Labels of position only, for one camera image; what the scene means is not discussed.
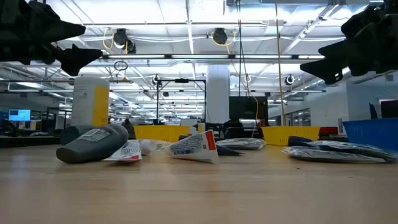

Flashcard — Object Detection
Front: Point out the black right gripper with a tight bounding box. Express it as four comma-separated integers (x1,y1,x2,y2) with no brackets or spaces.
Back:
299,0,398,86

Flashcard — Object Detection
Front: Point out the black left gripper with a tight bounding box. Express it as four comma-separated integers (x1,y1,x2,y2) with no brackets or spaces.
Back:
0,0,104,77

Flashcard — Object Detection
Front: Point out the grey deodorant bottle with label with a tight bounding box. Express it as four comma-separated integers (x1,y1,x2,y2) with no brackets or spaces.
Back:
55,123,129,164

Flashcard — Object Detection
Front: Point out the white red toothpaste tube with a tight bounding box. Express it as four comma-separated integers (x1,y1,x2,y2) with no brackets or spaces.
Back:
164,129,220,164
104,139,158,163

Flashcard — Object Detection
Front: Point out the white and yellow bottle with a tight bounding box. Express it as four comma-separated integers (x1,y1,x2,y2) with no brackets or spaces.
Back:
71,76,111,127

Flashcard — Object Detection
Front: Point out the dark computer monitor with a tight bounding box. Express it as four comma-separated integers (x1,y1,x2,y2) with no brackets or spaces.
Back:
379,99,398,119

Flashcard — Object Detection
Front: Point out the red box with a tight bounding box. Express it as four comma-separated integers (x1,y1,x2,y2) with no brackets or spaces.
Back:
318,126,339,136

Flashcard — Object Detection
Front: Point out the blue slotted plastic basket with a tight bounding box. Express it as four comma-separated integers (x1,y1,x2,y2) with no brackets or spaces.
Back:
341,117,398,153

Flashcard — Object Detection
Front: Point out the blue lit computer monitor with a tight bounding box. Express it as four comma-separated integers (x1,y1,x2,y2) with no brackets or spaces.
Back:
8,109,32,122

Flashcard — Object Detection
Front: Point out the yellow slotted plastic basket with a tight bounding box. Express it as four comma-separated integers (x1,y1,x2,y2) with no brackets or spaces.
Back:
133,124,190,143
261,126,322,146

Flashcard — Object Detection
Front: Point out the person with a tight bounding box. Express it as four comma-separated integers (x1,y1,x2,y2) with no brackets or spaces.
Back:
222,118,246,139
122,118,135,138

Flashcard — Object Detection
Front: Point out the long ceiling light strip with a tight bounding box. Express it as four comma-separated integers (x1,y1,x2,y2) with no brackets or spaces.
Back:
102,54,326,60

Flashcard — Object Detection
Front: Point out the white building pillar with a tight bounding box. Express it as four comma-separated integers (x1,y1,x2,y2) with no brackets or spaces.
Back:
206,64,231,124

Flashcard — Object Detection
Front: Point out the coiled black hanging cable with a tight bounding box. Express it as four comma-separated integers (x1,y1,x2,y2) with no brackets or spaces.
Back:
113,60,129,72

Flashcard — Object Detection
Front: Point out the black metal frame rig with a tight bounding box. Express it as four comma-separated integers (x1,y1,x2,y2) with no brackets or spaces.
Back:
156,78,207,124

